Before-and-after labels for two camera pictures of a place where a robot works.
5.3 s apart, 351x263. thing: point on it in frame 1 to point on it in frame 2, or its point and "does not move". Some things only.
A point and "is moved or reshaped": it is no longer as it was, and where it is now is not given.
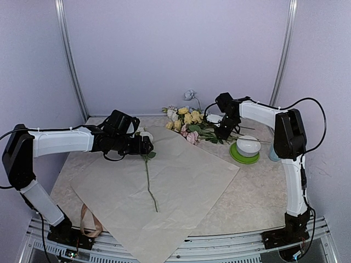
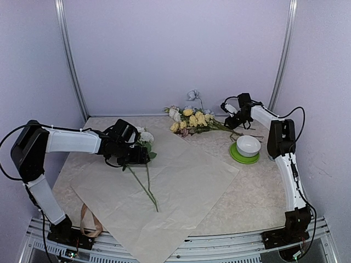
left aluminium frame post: (61, 26) does not move
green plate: (236, 155) does not move
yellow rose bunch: (185, 116) is moved or reshaped
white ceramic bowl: (248, 146) does not move
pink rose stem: (209, 135) to (138, 179)
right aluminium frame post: (293, 12) does not move
